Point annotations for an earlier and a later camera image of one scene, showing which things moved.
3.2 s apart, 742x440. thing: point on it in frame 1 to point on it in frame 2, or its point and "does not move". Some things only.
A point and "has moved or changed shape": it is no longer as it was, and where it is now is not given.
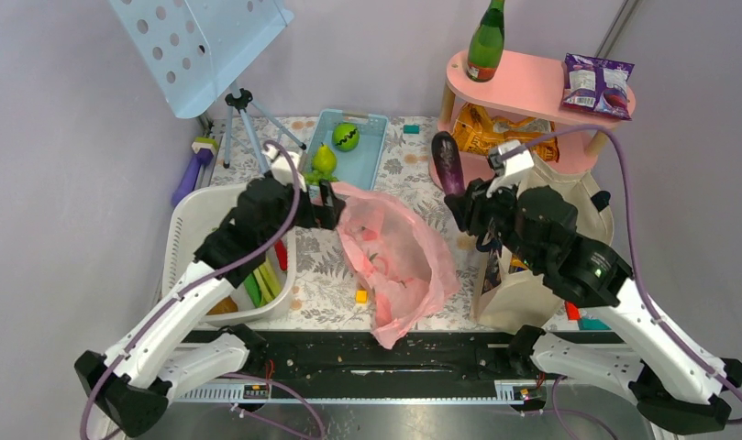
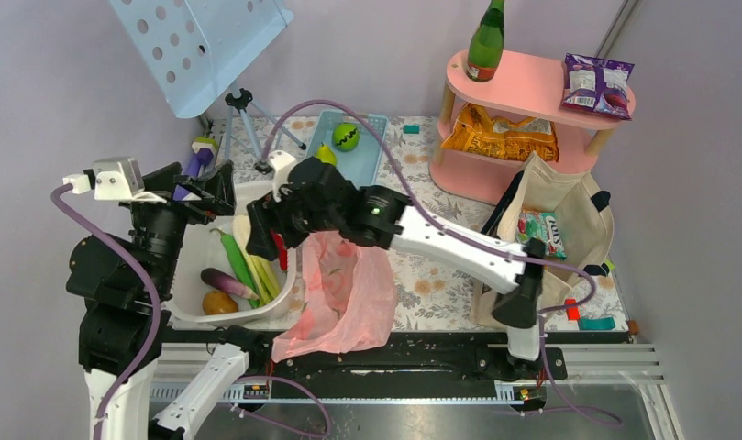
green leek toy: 268,281 does not move
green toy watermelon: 346,137 does not move
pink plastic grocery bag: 398,258 has moved or changed shape
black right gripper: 467,208 to 270,214
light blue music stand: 190,47 does not move
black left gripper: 325,216 to 218,189
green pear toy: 324,159 does not move
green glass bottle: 486,43 does not move
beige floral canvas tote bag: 506,293 does not move
